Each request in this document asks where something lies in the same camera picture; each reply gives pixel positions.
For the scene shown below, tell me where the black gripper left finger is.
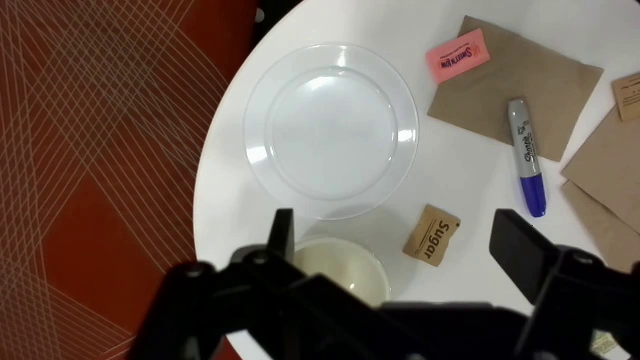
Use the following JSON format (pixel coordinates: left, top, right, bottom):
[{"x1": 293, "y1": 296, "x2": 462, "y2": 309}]
[{"x1": 127, "y1": 208, "x2": 401, "y2": 360}]

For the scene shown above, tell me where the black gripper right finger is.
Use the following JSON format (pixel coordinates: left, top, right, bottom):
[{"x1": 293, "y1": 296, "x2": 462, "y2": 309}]
[{"x1": 490, "y1": 208, "x2": 640, "y2": 360}]

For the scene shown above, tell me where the cream ceramic bowl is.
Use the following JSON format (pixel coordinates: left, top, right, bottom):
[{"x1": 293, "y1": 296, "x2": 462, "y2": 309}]
[{"x1": 291, "y1": 236, "x2": 393, "y2": 307}]

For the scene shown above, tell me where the blue capped grey marker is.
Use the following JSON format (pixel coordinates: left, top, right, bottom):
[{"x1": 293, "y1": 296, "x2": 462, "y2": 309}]
[{"x1": 506, "y1": 96, "x2": 549, "y2": 220}]

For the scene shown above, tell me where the brown sugar packet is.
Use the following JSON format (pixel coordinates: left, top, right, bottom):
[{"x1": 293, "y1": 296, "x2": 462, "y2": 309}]
[{"x1": 401, "y1": 202, "x2": 463, "y2": 269}]

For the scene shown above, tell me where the small plain brown packet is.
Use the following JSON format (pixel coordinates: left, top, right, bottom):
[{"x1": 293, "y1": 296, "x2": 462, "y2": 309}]
[{"x1": 610, "y1": 70, "x2": 640, "y2": 124}]

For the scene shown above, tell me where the pink sweetener packet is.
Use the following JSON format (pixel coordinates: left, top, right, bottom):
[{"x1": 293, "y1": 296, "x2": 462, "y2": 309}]
[{"x1": 423, "y1": 26, "x2": 492, "y2": 86}]

